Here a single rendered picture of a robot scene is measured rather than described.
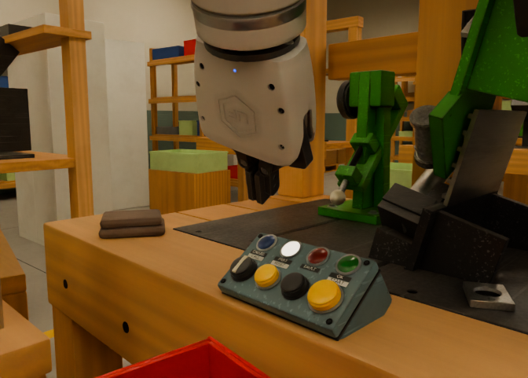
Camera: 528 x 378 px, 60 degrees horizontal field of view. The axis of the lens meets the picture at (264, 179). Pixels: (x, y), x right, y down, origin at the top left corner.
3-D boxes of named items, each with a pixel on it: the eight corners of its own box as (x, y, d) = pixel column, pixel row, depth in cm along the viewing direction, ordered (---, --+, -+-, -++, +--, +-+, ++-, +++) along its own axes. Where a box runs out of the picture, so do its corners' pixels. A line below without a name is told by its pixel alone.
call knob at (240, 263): (245, 283, 46) (240, 275, 45) (228, 277, 47) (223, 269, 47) (260, 264, 47) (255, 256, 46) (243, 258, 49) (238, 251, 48)
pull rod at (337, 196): (339, 207, 79) (339, 174, 79) (326, 205, 81) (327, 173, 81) (357, 203, 83) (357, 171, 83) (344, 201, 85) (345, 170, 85)
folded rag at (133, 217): (164, 225, 80) (163, 207, 79) (165, 236, 72) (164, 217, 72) (104, 228, 77) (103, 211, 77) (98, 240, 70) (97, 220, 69)
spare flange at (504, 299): (515, 312, 43) (515, 304, 43) (469, 307, 45) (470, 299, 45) (503, 291, 49) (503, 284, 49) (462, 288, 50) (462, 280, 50)
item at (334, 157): (323, 173, 930) (323, 151, 925) (290, 170, 980) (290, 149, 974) (350, 168, 1024) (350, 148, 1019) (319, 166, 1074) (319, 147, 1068)
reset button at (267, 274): (270, 291, 43) (265, 284, 43) (252, 285, 45) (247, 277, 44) (284, 273, 45) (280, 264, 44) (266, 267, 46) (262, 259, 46)
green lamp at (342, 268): (352, 277, 41) (353, 262, 40) (332, 272, 42) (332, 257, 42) (364, 273, 42) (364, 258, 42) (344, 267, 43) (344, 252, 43)
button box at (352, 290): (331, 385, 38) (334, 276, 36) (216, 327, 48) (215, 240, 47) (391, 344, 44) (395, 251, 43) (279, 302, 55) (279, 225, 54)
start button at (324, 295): (331, 317, 38) (326, 308, 37) (304, 306, 40) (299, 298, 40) (348, 290, 40) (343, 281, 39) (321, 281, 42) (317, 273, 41)
